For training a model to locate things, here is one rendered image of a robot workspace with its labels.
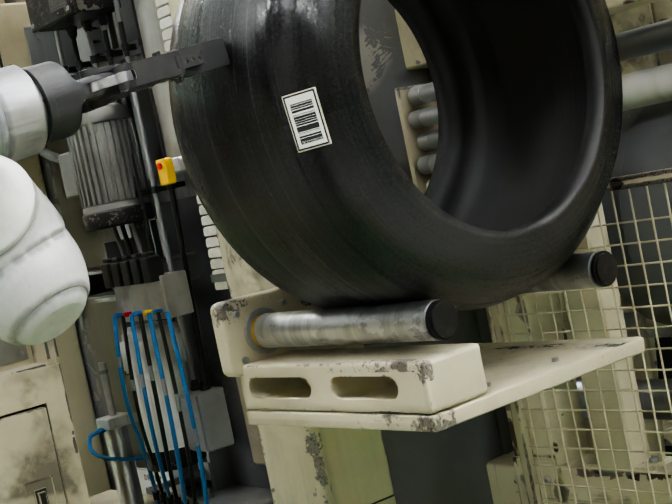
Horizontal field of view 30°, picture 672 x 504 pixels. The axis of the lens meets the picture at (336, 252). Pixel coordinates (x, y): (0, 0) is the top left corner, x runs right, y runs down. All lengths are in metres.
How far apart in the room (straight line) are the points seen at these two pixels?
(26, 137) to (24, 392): 0.71
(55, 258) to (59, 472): 0.87
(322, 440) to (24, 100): 0.73
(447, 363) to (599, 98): 0.42
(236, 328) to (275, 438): 0.23
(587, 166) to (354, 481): 0.55
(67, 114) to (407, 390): 0.47
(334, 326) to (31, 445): 0.56
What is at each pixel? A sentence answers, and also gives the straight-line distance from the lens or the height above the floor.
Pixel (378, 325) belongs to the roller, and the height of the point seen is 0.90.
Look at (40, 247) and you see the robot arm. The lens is 1.04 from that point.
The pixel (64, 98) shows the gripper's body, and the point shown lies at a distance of 1.22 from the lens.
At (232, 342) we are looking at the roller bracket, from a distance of 1.61.
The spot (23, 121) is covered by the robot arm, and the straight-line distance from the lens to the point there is 1.19.
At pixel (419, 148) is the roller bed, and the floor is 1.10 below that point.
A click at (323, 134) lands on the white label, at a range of 1.28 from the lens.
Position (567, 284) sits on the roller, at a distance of 1.59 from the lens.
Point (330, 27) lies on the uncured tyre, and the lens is 1.31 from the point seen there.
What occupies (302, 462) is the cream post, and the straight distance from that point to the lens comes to 1.74.
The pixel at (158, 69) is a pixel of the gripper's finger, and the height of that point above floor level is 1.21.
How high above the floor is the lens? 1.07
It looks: 3 degrees down
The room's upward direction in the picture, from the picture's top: 12 degrees counter-clockwise
